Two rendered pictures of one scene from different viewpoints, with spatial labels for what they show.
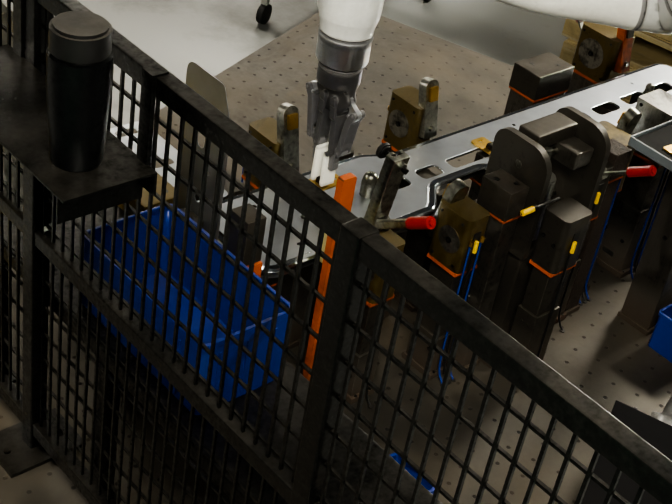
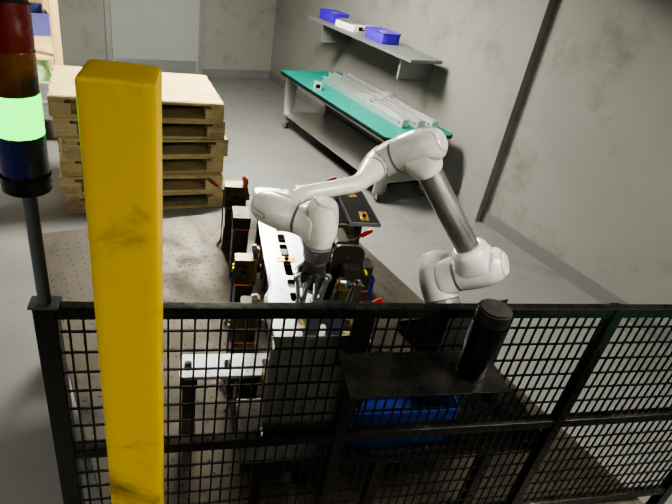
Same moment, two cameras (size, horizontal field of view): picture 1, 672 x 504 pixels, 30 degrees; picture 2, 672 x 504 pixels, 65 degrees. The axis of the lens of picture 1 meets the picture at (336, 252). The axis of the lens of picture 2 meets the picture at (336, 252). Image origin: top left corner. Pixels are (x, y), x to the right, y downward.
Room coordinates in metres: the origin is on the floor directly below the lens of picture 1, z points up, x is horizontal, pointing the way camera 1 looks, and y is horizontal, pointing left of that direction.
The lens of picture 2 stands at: (1.11, 1.28, 2.20)
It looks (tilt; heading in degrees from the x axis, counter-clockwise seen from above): 31 degrees down; 299
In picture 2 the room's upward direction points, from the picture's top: 11 degrees clockwise
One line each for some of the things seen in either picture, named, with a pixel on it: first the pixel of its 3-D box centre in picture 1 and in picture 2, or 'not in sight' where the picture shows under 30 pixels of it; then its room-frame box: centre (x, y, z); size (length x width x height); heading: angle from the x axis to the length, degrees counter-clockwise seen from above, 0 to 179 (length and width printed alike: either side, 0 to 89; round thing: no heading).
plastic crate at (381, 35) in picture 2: not in sight; (382, 35); (4.07, -4.07, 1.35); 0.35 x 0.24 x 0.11; 156
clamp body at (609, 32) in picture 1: (584, 94); (230, 215); (2.79, -0.53, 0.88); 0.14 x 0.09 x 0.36; 47
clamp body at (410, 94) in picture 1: (395, 165); (239, 292); (2.31, -0.09, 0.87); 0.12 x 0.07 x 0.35; 47
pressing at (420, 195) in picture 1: (494, 147); (283, 257); (2.24, -0.28, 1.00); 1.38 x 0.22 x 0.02; 137
